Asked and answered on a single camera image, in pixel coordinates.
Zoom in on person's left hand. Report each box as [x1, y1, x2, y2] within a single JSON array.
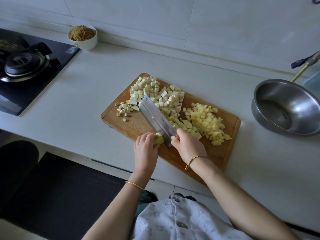
[[133, 132, 161, 176]]

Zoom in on person's right hand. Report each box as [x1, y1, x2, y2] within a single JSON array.
[[170, 128, 208, 165]]

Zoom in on green cucumber half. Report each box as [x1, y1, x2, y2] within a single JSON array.
[[153, 132, 165, 145]]

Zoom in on peeled yellow potato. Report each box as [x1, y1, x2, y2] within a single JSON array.
[[182, 102, 233, 146]]

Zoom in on cleaver with wooden handle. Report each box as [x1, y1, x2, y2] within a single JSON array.
[[138, 94, 180, 148]]

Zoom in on pile of garlic cloves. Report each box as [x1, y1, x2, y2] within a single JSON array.
[[114, 101, 135, 122]]

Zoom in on pile of white diced vegetable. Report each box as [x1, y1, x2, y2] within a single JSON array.
[[152, 84, 186, 118]]

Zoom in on person's right forearm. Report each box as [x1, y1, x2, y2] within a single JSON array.
[[189, 157, 301, 240]]

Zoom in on person's left forearm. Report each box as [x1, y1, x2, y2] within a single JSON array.
[[81, 170, 150, 240]]

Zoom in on gold bangle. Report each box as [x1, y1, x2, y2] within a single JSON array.
[[124, 180, 146, 192]]

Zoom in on wooden cutting board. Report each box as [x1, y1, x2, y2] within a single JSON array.
[[101, 73, 242, 172]]

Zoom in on dark green trousers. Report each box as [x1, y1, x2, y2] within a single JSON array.
[[134, 190, 198, 218]]

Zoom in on white patterned garment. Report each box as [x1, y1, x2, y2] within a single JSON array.
[[131, 195, 253, 240]]

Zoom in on black floor mat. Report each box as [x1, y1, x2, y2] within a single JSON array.
[[0, 140, 127, 240]]

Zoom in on deep stainless steel bowl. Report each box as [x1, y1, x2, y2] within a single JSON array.
[[251, 79, 320, 137]]

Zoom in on white bowl of noodles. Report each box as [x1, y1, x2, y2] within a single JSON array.
[[67, 25, 99, 52]]

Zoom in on black gas stove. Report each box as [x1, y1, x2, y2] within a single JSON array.
[[0, 28, 81, 116]]

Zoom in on light blue plastic board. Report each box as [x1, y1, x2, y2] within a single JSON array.
[[304, 71, 320, 98]]

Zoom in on braided cord bracelet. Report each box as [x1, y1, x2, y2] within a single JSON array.
[[184, 155, 209, 171]]

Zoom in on wall tap with hose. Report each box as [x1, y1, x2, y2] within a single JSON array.
[[291, 51, 320, 69]]

